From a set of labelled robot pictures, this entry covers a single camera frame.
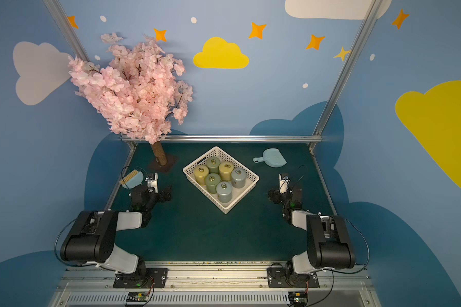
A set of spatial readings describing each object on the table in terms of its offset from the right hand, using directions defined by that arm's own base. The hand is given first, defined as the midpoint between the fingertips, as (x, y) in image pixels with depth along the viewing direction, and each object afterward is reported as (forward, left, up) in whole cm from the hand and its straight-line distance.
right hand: (281, 185), depth 95 cm
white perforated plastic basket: (-3, +22, -6) cm, 23 cm away
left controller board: (-50, +58, -7) cm, 77 cm away
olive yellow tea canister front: (+3, +42, +1) cm, 42 cm away
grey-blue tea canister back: (+3, +22, 0) cm, 22 cm away
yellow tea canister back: (+7, +29, +2) cm, 30 cm away
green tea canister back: (+10, +36, +2) cm, 37 cm away
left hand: (-4, +61, +2) cm, 61 cm away
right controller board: (-46, -3, -9) cm, 47 cm away
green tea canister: (-1, +36, +2) cm, 36 cm away
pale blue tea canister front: (-6, +29, +1) cm, 29 cm away
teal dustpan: (+24, +3, -6) cm, 25 cm away
